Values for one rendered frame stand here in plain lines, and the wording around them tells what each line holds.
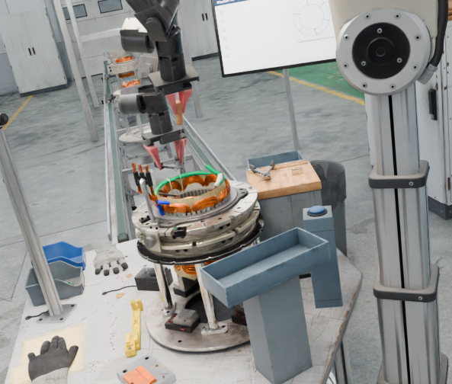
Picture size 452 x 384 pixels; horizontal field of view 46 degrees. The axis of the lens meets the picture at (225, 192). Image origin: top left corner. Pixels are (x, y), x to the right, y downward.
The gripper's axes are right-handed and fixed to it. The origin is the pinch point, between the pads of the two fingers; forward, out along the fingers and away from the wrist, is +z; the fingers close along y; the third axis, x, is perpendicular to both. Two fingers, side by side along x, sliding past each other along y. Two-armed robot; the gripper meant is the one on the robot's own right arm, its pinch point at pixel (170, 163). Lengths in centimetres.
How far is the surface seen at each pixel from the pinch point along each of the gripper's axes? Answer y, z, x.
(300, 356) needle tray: -5, 34, 50
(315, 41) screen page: -85, -13, -55
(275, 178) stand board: -26.6, 11.0, 7.6
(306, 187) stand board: -30.4, 11.9, 17.8
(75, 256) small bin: 29, 39, -51
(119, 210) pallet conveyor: 4, 43, -90
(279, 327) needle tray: -1, 25, 50
